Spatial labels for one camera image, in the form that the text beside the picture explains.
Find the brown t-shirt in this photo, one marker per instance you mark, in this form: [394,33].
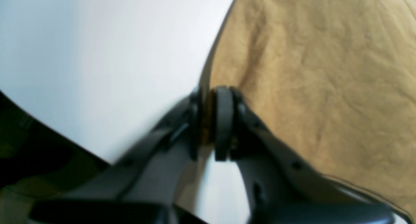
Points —
[336,81]

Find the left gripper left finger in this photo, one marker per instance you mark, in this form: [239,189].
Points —
[140,188]

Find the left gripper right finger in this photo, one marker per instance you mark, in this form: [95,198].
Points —
[281,187]

